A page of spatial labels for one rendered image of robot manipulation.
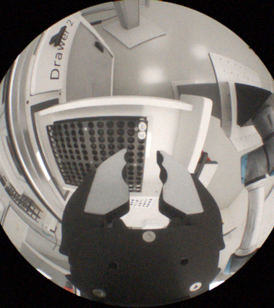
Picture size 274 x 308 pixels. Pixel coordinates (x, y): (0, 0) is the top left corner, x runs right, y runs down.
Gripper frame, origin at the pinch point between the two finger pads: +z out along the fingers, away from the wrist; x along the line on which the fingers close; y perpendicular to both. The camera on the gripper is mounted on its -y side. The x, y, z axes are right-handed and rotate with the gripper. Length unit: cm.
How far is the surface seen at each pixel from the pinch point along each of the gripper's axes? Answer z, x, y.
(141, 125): 6.2, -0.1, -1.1
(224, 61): 21.7, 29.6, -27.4
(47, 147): 8.9, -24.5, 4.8
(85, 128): 7.2, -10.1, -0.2
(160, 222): 19, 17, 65
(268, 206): -24, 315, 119
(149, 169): 13.7, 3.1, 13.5
